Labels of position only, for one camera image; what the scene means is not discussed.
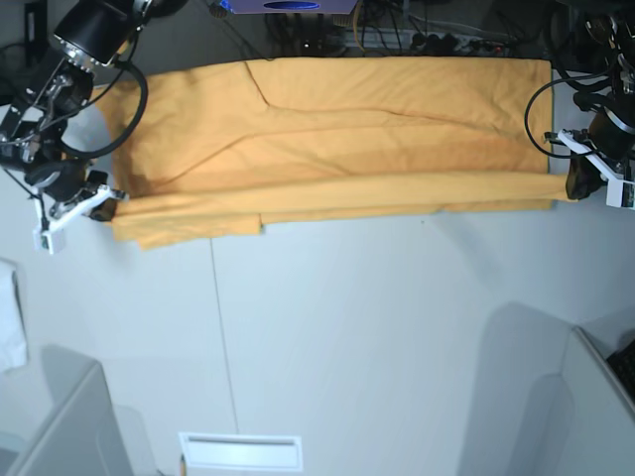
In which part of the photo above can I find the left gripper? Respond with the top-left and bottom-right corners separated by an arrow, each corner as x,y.
545,106 -> 634,200

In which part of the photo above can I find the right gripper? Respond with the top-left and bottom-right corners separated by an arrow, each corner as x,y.
25,160 -> 128,231

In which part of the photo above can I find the orange yellow T-shirt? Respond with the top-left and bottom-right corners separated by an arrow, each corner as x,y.
111,58 -> 567,249

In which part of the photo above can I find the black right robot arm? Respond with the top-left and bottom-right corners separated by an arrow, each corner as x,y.
1,1 -> 186,249

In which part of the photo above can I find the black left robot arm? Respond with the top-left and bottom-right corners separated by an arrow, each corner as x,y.
524,1 -> 634,210

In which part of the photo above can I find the white cloth at left edge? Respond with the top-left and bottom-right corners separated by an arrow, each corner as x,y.
0,260 -> 29,373

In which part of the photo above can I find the black keyboard at right edge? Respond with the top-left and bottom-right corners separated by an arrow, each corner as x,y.
607,341 -> 635,398

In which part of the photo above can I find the grey bin left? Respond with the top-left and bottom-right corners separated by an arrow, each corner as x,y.
1,360 -> 133,475

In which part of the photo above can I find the blue grey box at top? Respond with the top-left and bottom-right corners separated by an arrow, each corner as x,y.
217,0 -> 357,15

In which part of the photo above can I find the white table slot plate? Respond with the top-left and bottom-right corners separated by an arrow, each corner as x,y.
179,432 -> 304,473

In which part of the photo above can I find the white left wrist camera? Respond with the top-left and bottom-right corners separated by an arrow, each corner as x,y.
606,178 -> 635,210

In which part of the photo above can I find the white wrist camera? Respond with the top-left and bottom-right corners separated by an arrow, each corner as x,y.
33,228 -> 65,255
606,178 -> 635,210

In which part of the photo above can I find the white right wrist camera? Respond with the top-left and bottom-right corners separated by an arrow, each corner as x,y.
33,228 -> 65,255

